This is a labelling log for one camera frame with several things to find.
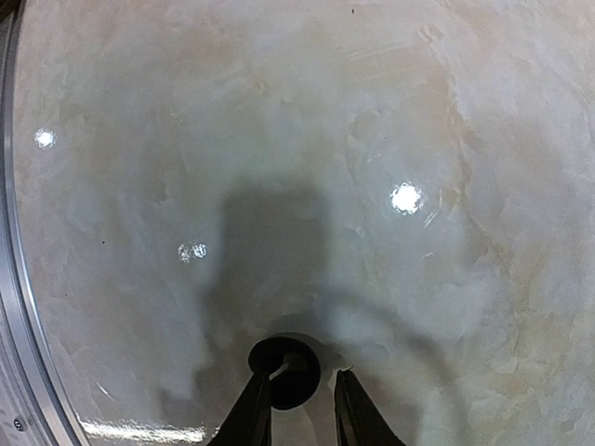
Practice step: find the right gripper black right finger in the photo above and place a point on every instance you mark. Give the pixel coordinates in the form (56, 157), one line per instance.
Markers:
(358, 421)

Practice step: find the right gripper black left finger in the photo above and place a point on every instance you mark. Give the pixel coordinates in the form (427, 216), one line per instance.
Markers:
(249, 421)

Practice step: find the black earbud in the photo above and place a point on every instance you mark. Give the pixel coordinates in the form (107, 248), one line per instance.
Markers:
(293, 369)

